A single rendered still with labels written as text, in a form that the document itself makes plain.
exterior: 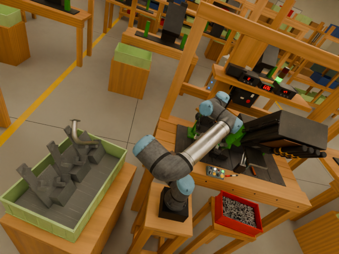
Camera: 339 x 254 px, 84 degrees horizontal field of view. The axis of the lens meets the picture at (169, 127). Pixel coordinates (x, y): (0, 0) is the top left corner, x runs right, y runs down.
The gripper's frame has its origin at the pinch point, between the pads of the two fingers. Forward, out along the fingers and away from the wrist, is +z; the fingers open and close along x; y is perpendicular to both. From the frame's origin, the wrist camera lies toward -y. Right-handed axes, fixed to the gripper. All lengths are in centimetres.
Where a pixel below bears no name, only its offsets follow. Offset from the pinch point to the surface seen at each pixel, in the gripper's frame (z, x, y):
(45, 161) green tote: 35, 22, 90
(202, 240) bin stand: 73, 30, -32
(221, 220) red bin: 43, 26, -34
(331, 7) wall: -171, -1097, -672
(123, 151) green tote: 35, -3, 47
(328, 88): 46, -462, -449
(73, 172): 37, 23, 71
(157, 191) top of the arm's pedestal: 44.3, 16.8, 14.7
